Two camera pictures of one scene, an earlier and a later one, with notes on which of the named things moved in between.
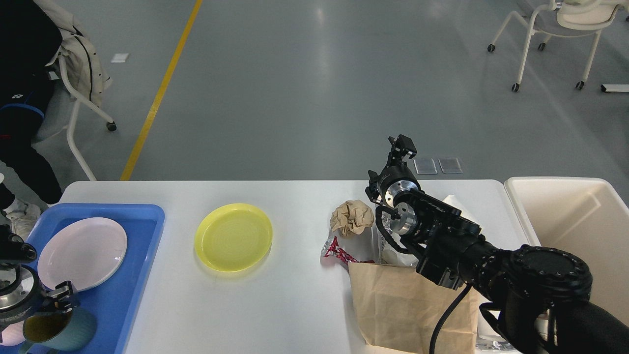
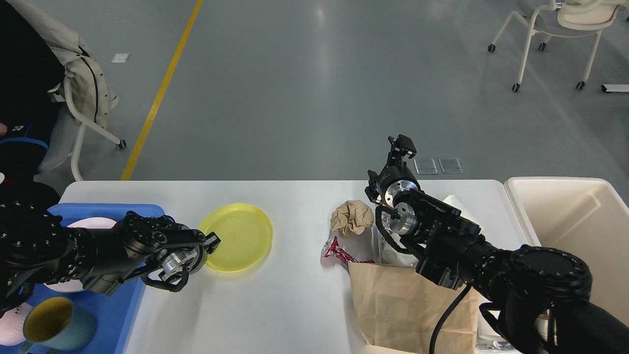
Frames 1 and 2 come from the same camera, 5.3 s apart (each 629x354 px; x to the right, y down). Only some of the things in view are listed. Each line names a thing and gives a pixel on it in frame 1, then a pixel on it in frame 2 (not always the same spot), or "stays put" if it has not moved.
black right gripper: x=397 y=176 stays put
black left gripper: x=22 y=294 -> x=192 y=257
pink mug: x=13 y=334 stays put
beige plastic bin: x=585 y=217 stays put
